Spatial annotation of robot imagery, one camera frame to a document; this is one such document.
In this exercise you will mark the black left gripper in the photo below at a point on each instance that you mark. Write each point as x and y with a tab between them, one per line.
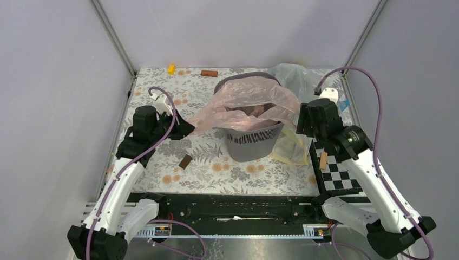
182	129

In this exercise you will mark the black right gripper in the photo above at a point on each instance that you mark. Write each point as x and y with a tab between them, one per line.
304	114

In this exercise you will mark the clear yellow-rimmed plastic bag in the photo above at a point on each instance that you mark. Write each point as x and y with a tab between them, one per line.
292	148

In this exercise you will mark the grey mesh trash bin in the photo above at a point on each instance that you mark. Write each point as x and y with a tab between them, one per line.
259	140

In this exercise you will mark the pink plastic trash bag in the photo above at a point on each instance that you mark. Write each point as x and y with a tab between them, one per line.
248	91

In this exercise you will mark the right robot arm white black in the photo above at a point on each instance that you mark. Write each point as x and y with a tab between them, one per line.
395	225

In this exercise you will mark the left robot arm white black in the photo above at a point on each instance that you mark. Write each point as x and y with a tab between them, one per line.
104	234

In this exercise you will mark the small brown card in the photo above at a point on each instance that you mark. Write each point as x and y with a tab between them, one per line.
185	162

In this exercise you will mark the beige tape strip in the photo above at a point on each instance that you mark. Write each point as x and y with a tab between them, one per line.
323	161

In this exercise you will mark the blue paper piece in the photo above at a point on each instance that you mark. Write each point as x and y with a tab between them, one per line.
343	105

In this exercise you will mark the yellow toy block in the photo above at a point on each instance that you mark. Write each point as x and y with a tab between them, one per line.
171	69

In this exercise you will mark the brown rectangular block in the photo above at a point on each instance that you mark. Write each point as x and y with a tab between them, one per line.
209	73

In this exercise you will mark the black white checkerboard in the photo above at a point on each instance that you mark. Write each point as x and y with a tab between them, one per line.
334	176

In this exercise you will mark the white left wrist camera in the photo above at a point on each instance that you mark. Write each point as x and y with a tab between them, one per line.
162	104

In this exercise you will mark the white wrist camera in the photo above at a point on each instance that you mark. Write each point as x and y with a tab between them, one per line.
329	93
162	104

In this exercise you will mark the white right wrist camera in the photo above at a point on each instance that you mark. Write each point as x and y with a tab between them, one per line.
329	93

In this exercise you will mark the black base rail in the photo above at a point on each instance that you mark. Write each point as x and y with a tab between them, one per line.
232	214

